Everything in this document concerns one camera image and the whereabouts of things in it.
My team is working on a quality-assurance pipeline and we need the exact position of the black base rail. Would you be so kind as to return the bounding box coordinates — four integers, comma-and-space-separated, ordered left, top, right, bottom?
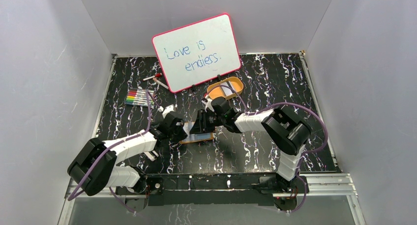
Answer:
116, 172, 310, 211

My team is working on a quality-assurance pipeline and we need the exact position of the orange oval tray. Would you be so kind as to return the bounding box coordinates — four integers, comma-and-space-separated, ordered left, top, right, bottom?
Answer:
207, 77, 244, 99

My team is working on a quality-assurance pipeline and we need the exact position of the small white object on table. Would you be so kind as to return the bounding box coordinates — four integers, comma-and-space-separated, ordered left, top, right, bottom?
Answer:
143, 150, 159, 161

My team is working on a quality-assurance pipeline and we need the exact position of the pack of coloured markers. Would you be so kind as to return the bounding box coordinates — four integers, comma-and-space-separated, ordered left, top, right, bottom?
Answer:
124, 88, 154, 107

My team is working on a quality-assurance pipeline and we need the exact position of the pink framed whiteboard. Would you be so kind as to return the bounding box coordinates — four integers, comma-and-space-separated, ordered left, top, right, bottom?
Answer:
152, 13, 241, 93

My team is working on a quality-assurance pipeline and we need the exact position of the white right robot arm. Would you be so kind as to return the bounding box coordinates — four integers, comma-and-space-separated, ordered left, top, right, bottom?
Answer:
190, 97, 312, 193

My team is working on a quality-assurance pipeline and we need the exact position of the red capped marker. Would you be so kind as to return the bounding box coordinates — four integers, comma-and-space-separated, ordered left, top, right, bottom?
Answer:
143, 73, 162, 81

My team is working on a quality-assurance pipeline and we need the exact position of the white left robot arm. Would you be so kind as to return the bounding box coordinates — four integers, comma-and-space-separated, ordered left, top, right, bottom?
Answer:
67, 111, 187, 196

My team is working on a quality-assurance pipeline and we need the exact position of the card with black stripe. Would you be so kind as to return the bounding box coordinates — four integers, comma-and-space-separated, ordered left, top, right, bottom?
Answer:
220, 81, 237, 100

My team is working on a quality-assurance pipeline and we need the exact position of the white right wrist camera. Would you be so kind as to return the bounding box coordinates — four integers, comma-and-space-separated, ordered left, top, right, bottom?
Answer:
202, 94, 214, 112

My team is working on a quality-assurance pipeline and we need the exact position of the white marker pen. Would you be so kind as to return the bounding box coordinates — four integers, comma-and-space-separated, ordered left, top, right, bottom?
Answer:
152, 78, 169, 90

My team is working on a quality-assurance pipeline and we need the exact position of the orange leather card holder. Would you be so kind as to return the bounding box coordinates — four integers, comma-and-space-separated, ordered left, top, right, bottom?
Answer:
180, 122, 214, 144

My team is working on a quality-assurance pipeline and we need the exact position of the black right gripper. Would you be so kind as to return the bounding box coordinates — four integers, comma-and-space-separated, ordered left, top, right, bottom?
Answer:
189, 109, 225, 134

